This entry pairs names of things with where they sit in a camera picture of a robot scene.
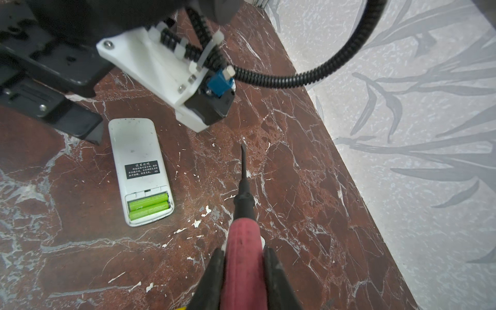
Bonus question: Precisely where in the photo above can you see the red handled screwdriver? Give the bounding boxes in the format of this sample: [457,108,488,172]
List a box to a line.
[220,144,268,309]

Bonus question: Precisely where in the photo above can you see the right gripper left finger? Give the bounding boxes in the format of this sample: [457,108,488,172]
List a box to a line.
[186,248,225,310]

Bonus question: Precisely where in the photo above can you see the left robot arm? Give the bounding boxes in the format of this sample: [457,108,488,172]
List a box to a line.
[1,1,242,144]

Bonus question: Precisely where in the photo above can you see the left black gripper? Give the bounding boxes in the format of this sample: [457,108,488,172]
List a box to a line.
[1,1,114,145]

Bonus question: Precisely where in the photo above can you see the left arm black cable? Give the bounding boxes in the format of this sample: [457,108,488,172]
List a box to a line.
[158,0,388,90]

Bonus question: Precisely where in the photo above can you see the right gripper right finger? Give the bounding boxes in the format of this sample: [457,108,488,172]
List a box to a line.
[263,247,302,310]

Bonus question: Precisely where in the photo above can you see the red white remote control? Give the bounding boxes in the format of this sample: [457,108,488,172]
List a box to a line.
[108,118,175,227]

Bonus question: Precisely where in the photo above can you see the green battery inner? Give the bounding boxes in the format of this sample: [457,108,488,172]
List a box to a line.
[129,201,169,221]

